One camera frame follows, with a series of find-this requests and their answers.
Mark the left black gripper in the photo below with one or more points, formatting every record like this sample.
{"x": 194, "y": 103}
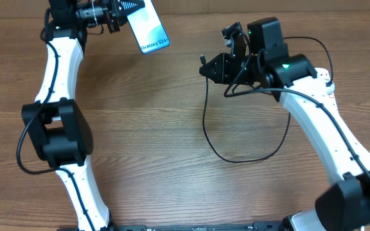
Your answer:
{"x": 113, "y": 20}

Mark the white charger plug adapter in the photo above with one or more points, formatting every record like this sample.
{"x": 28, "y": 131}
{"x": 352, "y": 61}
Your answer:
{"x": 329, "y": 86}

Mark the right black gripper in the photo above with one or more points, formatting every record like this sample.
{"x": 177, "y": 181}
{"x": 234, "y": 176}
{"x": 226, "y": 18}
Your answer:
{"x": 224, "y": 65}

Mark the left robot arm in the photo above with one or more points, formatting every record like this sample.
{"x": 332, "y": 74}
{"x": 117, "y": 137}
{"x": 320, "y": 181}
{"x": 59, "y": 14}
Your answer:
{"x": 55, "y": 124}

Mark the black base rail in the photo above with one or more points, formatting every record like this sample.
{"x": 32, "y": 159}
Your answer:
{"x": 198, "y": 227}

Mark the white power strip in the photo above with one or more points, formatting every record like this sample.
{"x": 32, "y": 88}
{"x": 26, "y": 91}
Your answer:
{"x": 330, "y": 99}

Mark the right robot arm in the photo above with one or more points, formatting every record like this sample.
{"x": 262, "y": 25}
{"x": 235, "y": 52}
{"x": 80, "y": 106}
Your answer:
{"x": 259, "y": 59}

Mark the blue Galaxy smartphone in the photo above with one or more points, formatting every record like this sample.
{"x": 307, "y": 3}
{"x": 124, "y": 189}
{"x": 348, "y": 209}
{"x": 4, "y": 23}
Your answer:
{"x": 148, "y": 29}

